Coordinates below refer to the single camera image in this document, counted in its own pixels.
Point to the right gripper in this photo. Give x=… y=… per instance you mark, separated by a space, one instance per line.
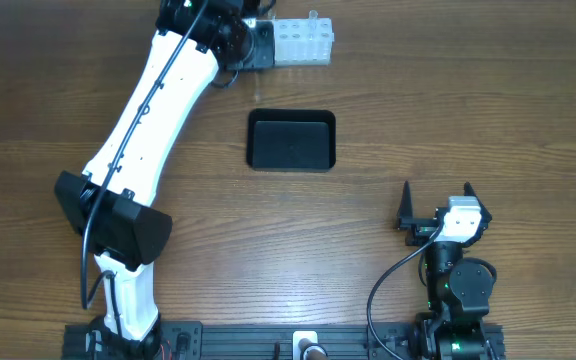
x=420 y=231

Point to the clear test tube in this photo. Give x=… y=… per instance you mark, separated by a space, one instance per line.
x=257 y=92
x=312 y=19

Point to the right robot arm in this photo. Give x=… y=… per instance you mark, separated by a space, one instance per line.
x=468 y=287

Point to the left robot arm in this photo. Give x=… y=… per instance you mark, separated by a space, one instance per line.
x=168 y=100

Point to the black tray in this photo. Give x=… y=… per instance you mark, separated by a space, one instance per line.
x=290 y=145

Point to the white test tube rack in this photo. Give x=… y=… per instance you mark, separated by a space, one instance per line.
x=303 y=50

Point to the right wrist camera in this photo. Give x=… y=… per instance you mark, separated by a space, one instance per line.
x=460 y=217

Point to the mounting rail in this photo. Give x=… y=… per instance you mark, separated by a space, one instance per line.
x=248 y=342

